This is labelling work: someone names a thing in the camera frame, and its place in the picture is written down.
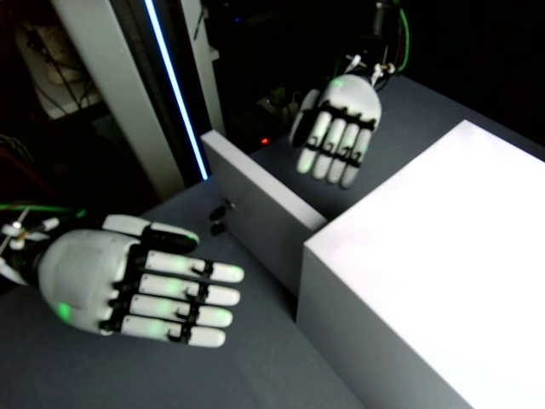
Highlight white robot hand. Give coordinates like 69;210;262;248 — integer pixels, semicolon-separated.
37;214;246;349
289;74;382;189

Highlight grey box lid flap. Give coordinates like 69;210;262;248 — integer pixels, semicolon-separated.
199;130;329;296

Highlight large white box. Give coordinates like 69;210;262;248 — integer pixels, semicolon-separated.
295;118;545;409

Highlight grey table cloth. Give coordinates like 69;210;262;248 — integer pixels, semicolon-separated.
0;76;545;409

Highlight blue-white LED strip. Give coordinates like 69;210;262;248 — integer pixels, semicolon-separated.
143;0;209;181

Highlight white metal column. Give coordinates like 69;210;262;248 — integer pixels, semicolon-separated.
53;0;232;201

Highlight white box with cables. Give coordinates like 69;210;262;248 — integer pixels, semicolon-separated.
14;20;103;120

